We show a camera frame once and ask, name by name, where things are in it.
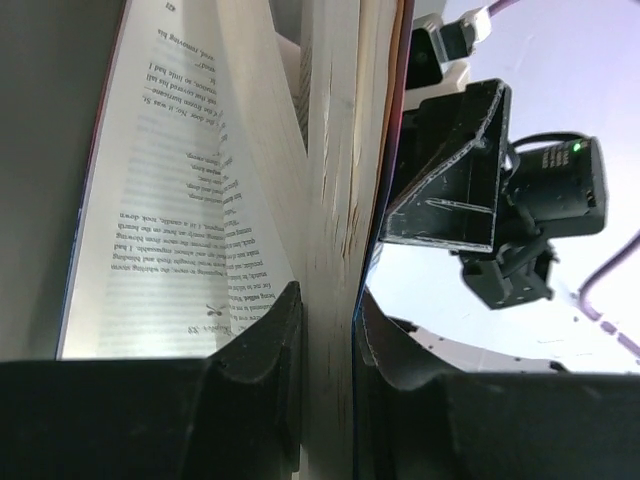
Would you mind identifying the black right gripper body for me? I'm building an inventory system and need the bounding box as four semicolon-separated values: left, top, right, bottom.
459;134;608;310

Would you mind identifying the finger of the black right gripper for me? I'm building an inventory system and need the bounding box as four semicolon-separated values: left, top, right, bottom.
379;79;511;250

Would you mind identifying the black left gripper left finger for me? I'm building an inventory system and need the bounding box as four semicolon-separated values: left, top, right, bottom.
1;282;303;479

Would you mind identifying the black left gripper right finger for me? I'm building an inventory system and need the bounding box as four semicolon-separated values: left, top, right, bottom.
354;295;639;479

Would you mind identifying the blue bottom book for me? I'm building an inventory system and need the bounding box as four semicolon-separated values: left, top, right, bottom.
58;1;413;479

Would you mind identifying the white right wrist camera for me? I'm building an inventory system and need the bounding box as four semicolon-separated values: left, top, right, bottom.
404;7;492;111

